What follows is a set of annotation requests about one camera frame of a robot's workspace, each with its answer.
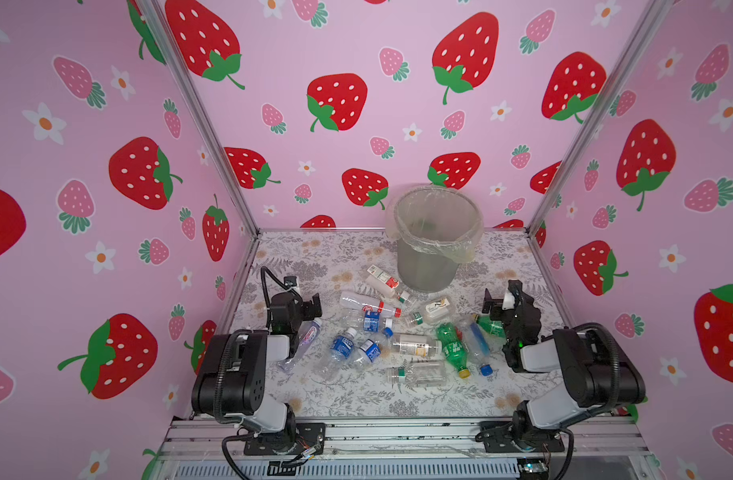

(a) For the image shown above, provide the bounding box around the clear bottle with blue cap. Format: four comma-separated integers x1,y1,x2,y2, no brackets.
460,322,493,377

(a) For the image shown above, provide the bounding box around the green Sprite bottle yellow cap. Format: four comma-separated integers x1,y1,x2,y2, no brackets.
436,322,470,379

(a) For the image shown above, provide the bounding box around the clear bottle blue label white cap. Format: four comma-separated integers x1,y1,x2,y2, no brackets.
362,307,394,338

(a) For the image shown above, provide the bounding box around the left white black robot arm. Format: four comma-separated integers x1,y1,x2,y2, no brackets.
192,290,322,434

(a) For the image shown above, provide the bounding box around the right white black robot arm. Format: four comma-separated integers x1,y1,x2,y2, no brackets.
475,280,645,452

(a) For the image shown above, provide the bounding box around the grey mesh waste bin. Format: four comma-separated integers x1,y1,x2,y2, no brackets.
394,185,484,294

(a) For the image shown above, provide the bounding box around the translucent yellow bin liner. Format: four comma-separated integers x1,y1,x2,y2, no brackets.
385,185,484,264

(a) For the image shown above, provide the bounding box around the clear bottle purple red label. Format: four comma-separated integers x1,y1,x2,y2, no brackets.
280,318,322,375

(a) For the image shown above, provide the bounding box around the white bottle with red cap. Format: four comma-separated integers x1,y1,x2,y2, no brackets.
338,291,403,318

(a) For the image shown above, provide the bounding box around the square clear bottle crane label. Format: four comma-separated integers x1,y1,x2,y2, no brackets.
404,295,454,327

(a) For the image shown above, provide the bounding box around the Pocari bottle blue label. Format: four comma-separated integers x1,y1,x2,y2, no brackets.
318,327,356,379

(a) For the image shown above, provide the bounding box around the Pepsi water bottle blue label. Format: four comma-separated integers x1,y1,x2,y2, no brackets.
352,339,382,370

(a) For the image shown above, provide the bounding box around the bottle with red white label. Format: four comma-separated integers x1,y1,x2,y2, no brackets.
366,265,412,304

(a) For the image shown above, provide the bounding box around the clear bottle beige label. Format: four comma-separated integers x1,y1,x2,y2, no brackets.
391,333,442,358

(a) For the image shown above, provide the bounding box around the clear bottle with green ring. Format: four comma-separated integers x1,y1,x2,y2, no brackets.
386,361,446,388

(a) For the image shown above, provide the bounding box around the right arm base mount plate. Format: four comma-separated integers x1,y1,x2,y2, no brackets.
474,421,565,453

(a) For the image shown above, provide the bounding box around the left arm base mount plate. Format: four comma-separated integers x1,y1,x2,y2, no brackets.
244,422,326,456

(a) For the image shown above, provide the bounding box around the aluminium front rail frame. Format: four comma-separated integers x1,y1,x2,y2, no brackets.
144,416,665,479

